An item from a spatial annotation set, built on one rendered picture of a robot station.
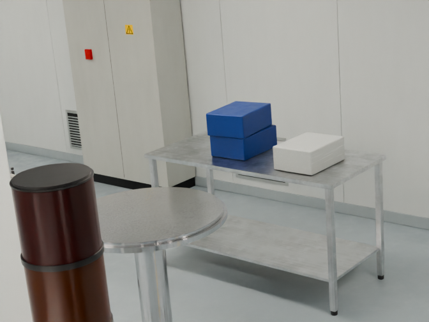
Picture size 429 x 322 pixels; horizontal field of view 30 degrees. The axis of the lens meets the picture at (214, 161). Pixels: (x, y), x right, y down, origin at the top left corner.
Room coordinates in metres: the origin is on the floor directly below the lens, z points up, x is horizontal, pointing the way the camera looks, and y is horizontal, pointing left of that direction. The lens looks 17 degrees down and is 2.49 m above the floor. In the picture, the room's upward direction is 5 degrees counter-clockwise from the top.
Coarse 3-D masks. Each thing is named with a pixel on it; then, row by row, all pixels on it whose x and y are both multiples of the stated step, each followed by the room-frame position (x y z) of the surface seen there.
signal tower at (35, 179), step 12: (36, 168) 0.47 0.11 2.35; (48, 168) 0.47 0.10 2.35; (60, 168) 0.47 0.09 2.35; (72, 168) 0.47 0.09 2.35; (84, 168) 0.47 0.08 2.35; (12, 180) 0.45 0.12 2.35; (24, 180) 0.45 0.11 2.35; (36, 180) 0.45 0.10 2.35; (48, 180) 0.45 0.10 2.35; (60, 180) 0.45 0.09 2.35; (72, 180) 0.44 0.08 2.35; (84, 180) 0.45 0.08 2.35; (96, 252) 0.45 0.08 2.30; (24, 264) 0.44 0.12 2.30; (72, 264) 0.43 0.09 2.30; (84, 264) 0.44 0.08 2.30
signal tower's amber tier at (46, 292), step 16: (32, 272) 0.44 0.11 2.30; (48, 272) 0.43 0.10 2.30; (64, 272) 0.43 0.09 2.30; (80, 272) 0.44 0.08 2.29; (96, 272) 0.45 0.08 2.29; (32, 288) 0.44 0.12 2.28; (48, 288) 0.44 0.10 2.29; (64, 288) 0.43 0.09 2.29; (80, 288) 0.44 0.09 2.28; (96, 288) 0.44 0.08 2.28; (32, 304) 0.44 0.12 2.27; (48, 304) 0.44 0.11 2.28; (64, 304) 0.43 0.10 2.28; (80, 304) 0.44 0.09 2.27; (96, 304) 0.44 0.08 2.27; (48, 320) 0.44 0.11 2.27; (64, 320) 0.43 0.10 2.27; (80, 320) 0.44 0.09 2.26; (96, 320) 0.44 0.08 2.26
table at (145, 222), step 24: (120, 192) 4.72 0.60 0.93; (144, 192) 4.68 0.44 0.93; (168, 192) 4.64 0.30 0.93; (192, 192) 4.60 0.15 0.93; (120, 216) 4.29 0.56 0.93; (144, 216) 4.26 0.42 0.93; (168, 216) 4.23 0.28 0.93; (192, 216) 4.19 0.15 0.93; (216, 216) 4.16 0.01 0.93; (120, 240) 3.92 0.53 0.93; (144, 240) 3.89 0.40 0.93; (168, 240) 3.89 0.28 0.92; (192, 240) 3.94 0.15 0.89; (144, 264) 4.23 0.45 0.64; (144, 288) 4.24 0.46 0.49; (168, 288) 4.30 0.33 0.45; (144, 312) 4.26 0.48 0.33; (168, 312) 4.27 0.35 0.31
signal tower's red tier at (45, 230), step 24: (24, 192) 0.44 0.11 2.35; (48, 192) 0.43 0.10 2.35; (72, 192) 0.44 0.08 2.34; (24, 216) 0.44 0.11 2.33; (48, 216) 0.43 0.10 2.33; (72, 216) 0.44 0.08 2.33; (96, 216) 0.45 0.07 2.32; (24, 240) 0.44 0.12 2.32; (48, 240) 0.43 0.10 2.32; (72, 240) 0.44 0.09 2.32; (96, 240) 0.45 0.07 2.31; (48, 264) 0.43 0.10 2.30
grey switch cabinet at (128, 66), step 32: (64, 0) 8.01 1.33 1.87; (96, 0) 7.70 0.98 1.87; (128, 0) 7.42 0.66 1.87; (160, 0) 7.35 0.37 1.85; (96, 32) 7.74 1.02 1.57; (128, 32) 7.45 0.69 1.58; (160, 32) 7.32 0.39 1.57; (96, 64) 7.78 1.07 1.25; (128, 64) 7.48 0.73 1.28; (160, 64) 7.29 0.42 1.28; (96, 96) 7.81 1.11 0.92; (128, 96) 7.51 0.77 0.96; (160, 96) 7.26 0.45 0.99; (96, 128) 7.85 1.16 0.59; (128, 128) 7.55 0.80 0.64; (160, 128) 7.26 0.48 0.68; (96, 160) 7.89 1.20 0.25; (128, 160) 7.58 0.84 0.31; (160, 160) 7.29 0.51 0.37
